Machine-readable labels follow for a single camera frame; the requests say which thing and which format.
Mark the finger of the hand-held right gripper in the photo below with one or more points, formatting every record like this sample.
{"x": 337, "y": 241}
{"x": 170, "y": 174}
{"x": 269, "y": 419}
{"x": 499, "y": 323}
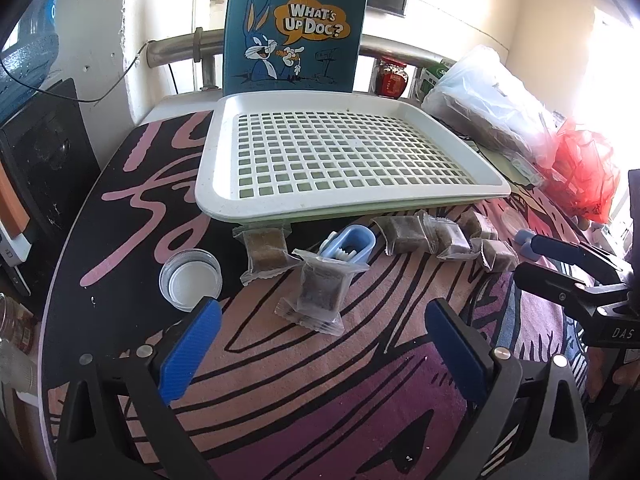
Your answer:
{"x": 545, "y": 282}
{"x": 555, "y": 252}

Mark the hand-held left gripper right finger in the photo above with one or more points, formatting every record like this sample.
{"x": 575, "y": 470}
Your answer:
{"x": 455, "y": 355}

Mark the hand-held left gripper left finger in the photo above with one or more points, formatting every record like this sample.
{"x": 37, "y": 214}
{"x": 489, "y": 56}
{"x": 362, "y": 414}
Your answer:
{"x": 192, "y": 355}

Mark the light blue plastic clip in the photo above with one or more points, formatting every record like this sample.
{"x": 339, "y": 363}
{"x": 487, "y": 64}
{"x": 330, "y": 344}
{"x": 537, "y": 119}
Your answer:
{"x": 525, "y": 242}
{"x": 357, "y": 240}

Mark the small clear plastic lid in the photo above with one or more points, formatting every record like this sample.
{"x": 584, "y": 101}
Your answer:
{"x": 512, "y": 220}

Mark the brown candy packet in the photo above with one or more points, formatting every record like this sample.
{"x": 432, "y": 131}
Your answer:
{"x": 262, "y": 255}
{"x": 320, "y": 290}
{"x": 452, "y": 242}
{"x": 400, "y": 235}
{"x": 495, "y": 255}
{"x": 477, "y": 225}

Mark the large clear plastic lid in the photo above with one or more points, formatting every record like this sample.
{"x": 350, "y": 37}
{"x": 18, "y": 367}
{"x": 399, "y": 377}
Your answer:
{"x": 192, "y": 282}

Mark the white perforated plastic tray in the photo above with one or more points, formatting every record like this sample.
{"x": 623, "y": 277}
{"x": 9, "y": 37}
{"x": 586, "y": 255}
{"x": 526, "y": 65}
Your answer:
{"x": 220, "y": 160}

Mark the person's right hand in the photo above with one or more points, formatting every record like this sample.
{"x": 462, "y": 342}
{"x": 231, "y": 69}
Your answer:
{"x": 627, "y": 379}

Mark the red plastic bag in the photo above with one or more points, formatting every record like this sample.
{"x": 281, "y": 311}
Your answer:
{"x": 585, "y": 170}

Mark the small clear packet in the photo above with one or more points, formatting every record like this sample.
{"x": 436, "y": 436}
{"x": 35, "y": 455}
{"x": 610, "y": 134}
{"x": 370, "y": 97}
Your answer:
{"x": 525, "y": 170}

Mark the printed blanket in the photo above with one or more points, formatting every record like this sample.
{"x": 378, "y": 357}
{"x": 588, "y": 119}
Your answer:
{"x": 300, "y": 385}

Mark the clear plastic bag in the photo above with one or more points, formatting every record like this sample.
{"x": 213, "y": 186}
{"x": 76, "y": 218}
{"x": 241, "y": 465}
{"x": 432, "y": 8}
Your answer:
{"x": 490, "y": 105}

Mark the glass jar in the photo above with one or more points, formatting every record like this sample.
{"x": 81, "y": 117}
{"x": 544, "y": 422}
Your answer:
{"x": 17, "y": 322}

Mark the clear plastic bottle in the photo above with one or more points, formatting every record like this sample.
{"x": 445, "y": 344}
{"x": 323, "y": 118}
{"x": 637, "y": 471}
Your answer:
{"x": 15, "y": 370}

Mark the green and white carton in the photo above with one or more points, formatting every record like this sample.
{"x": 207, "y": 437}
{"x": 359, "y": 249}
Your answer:
{"x": 430, "y": 77}

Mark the wooden speaker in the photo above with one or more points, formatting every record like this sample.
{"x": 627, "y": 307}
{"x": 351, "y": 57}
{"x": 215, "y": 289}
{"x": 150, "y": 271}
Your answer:
{"x": 10, "y": 210}

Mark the red sauce jar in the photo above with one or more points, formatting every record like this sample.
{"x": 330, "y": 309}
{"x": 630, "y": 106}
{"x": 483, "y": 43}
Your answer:
{"x": 392, "y": 80}

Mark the black water dispenser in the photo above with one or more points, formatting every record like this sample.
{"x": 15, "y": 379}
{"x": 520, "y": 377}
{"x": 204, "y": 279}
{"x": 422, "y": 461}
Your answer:
{"x": 45, "y": 160}

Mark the metal pipe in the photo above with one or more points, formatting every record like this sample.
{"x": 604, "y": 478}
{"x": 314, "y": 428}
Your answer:
{"x": 175, "y": 47}

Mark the blue water jug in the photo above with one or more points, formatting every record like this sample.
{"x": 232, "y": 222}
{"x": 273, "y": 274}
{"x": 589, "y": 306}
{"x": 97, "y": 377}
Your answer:
{"x": 30, "y": 45}

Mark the blue cartoon rabbit tote bag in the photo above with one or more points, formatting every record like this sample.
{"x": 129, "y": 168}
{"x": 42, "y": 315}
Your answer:
{"x": 260, "y": 10}

